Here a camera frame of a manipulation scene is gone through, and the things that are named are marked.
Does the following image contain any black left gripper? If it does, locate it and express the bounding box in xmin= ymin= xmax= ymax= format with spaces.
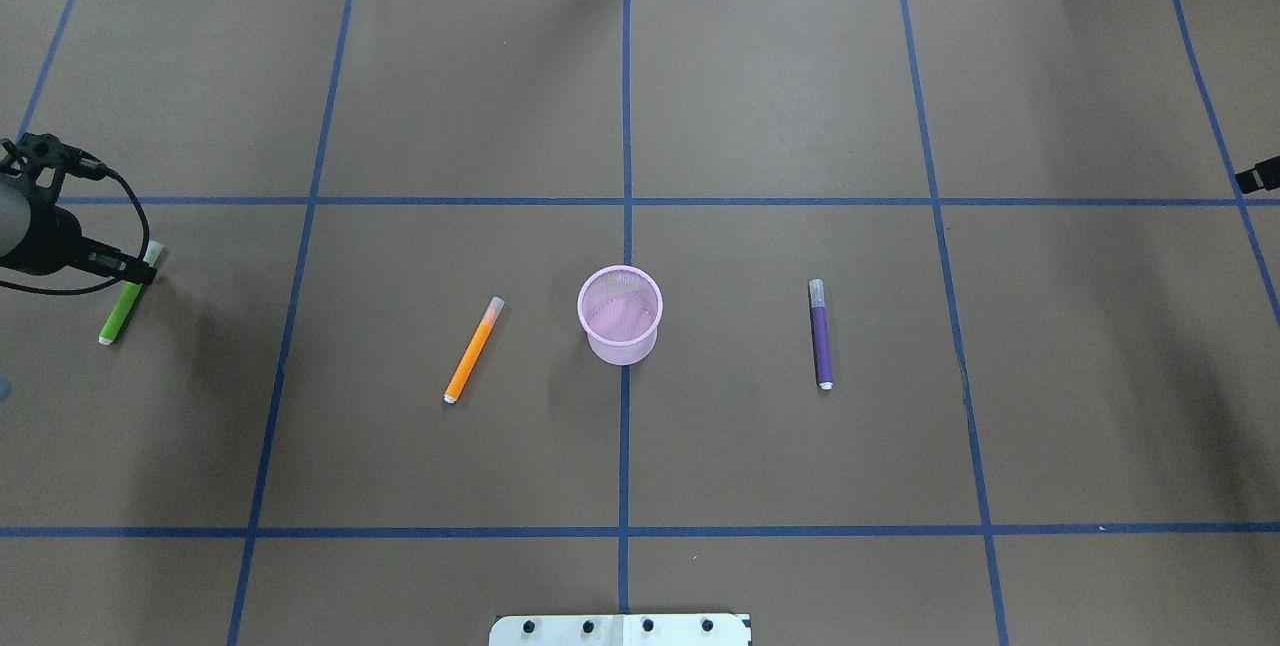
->
xmin=1 ymin=189 xmax=157 ymax=285

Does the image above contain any green marker pen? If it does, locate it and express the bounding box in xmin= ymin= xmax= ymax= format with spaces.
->
xmin=97 ymin=240 xmax=165 ymax=345

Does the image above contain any orange marker pen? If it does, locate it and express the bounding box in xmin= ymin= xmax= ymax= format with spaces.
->
xmin=442 ymin=295 xmax=506 ymax=406

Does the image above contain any purple marker pen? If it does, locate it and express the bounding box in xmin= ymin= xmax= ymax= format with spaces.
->
xmin=808 ymin=278 xmax=835 ymax=391

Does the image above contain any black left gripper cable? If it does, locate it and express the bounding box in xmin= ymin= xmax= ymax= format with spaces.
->
xmin=0 ymin=164 xmax=154 ymax=297

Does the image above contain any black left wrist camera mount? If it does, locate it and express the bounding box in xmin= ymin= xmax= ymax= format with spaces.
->
xmin=1 ymin=134 xmax=111 ymax=201

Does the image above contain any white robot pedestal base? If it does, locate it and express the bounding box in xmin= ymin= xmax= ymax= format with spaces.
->
xmin=488 ymin=613 xmax=754 ymax=645

